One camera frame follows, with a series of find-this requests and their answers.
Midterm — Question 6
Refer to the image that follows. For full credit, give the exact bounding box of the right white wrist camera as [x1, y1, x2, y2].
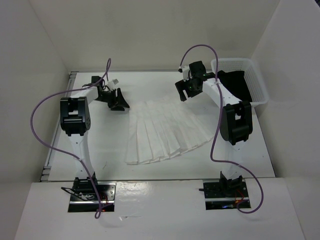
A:
[178, 65, 191, 82]

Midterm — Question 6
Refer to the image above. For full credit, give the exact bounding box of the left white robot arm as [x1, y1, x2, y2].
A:
[60, 76, 130, 200]

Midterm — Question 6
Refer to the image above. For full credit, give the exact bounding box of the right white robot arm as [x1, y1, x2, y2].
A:
[175, 61, 253, 156]

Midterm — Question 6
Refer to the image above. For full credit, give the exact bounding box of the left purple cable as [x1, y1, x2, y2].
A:
[29, 57, 112, 220]

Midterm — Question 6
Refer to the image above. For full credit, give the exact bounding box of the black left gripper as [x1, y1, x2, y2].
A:
[95, 88, 130, 112]

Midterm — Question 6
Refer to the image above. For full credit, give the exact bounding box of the black folded skirt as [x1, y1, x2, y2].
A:
[217, 70, 252, 102]

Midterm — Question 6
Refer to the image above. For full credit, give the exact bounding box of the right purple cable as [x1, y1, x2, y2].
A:
[178, 44, 263, 214]

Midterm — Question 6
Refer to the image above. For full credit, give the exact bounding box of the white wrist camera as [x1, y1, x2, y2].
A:
[105, 79, 119, 91]
[178, 65, 191, 82]

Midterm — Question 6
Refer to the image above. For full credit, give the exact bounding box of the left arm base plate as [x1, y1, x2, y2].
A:
[65, 182, 117, 213]

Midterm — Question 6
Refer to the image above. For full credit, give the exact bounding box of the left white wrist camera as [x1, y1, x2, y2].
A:
[105, 79, 119, 91]

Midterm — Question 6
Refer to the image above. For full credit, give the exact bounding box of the purple cable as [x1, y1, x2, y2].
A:
[178, 44, 263, 214]
[29, 57, 112, 220]

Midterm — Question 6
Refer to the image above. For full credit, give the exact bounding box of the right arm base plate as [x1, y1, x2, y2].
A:
[199, 179, 251, 211]

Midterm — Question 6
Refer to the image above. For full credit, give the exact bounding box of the white pleated skirt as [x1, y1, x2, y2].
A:
[125, 96, 215, 165]

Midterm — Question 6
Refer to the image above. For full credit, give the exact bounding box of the white plastic basket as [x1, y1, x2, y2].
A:
[218, 57, 270, 107]

